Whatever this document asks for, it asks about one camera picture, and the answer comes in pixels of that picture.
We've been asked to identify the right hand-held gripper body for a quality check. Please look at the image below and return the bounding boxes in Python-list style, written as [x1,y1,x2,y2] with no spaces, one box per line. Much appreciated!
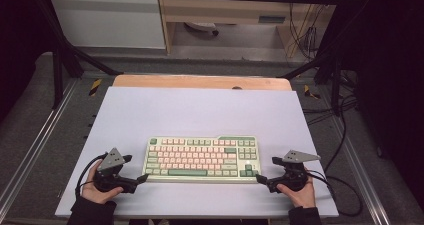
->
[266,149,322,194]

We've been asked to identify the wooden desk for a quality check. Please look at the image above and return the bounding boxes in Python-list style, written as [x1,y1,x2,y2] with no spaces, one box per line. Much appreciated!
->
[155,0,336,58]

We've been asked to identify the yellow and black tape strip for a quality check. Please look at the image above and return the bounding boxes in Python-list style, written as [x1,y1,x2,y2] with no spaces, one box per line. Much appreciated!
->
[303,84,321,100]
[88,78,103,97]

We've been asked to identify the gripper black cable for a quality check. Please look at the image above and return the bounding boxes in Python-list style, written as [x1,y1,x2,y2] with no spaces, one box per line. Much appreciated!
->
[74,153,108,199]
[305,169,364,218]

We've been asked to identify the black floor cables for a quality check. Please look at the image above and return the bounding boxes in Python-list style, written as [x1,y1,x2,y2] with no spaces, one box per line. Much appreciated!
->
[300,68,359,173]

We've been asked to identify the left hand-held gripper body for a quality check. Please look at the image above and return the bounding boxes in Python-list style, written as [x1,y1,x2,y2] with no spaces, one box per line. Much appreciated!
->
[92,147,139,195]

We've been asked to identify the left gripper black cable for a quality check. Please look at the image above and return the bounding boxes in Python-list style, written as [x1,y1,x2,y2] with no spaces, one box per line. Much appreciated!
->
[74,153,108,199]

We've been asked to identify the white cabinet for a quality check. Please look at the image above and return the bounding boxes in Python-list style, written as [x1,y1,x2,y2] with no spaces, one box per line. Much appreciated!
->
[48,0,167,50]

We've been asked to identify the green and cream keyboard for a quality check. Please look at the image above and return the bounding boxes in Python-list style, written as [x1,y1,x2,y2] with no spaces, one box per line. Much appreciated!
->
[142,135,263,185]

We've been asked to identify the aluminium rail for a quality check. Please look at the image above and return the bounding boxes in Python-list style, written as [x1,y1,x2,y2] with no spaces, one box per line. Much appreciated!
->
[328,116,392,225]
[0,79,80,213]

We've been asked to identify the wooden table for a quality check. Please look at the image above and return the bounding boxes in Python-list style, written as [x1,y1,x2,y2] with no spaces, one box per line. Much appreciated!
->
[112,73,293,92]

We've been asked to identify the person's right hand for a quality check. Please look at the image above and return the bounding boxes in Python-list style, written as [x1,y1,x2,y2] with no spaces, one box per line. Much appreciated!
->
[276,167,317,209]

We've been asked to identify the person's left hand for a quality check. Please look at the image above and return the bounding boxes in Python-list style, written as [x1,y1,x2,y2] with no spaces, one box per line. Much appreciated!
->
[80,159,125,205]

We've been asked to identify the white chair base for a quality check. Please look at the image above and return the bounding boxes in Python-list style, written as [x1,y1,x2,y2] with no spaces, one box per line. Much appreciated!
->
[183,21,220,37]

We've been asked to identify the hanging cables bundle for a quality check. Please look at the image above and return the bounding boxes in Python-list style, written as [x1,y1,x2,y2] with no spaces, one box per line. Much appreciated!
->
[287,0,322,61]

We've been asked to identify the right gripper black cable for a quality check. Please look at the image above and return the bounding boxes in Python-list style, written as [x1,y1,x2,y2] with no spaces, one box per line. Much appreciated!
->
[305,169,364,218]

